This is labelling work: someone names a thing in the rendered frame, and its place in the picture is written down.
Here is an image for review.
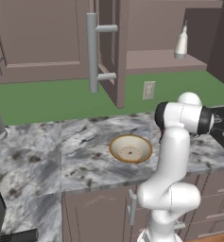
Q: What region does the taupe closed cabinet door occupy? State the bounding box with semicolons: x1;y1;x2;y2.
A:
0;0;96;85

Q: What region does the taupe open cabinet door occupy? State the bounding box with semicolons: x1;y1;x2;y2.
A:
94;0;130;110
206;0;224;91

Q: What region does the cream mixing bowl brown rim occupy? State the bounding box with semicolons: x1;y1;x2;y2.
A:
109;134;154;164

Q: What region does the white wall outlet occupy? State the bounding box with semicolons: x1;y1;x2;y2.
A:
142;80;157;101

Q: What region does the grey base cupboard handle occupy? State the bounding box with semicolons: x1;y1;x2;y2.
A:
126;188;139;227
174;221;187;231

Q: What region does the taupe base cupboard door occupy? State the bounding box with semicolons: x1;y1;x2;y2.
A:
61;184;150;242

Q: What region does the black hob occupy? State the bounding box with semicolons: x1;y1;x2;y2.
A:
209;105;224;156

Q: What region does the white bottle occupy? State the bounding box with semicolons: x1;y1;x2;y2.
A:
173;20;189;61

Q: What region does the taupe wall cabinet shelf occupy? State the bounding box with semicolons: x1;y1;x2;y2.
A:
126;48;208;76

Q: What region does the taupe drawer front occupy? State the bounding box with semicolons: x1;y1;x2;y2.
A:
192;192;224;224
200;170;224;200

